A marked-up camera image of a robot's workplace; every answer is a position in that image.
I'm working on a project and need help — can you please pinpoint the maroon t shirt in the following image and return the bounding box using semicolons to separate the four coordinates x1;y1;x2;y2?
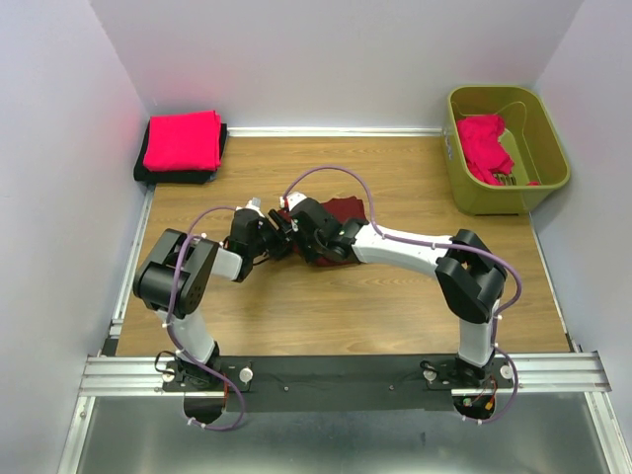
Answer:
280;197;366;267

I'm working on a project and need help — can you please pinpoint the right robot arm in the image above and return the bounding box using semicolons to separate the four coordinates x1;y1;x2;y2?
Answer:
281;193;507;387

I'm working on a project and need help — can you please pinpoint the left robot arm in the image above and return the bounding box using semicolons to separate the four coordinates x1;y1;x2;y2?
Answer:
132;203;297;392

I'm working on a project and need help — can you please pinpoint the folded pink t shirt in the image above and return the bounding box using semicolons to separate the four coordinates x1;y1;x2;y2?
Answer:
142;111;221;172

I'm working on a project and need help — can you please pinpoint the folded black t shirt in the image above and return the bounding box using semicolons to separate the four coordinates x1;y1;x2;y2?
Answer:
133;119;228;185

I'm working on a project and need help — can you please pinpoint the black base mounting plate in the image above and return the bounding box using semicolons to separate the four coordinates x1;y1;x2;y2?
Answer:
160;355;514;413

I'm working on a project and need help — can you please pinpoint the pink t shirt in bin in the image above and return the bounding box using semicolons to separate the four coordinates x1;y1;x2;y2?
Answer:
456;115;541;187

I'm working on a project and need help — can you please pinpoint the olive green plastic bin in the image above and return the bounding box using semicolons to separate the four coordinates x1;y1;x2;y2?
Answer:
442;85;571;215

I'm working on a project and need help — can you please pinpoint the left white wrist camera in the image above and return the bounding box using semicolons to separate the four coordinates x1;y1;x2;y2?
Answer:
246;197;261;212

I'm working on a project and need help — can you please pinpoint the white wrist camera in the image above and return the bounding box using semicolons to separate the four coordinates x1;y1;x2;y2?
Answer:
246;197;261;212
279;192;307;212

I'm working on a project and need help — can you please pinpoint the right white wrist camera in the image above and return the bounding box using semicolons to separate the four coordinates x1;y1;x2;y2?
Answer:
279;192;307;212

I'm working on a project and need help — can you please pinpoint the aluminium frame rail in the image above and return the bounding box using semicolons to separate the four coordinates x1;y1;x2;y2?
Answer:
228;126;442;137

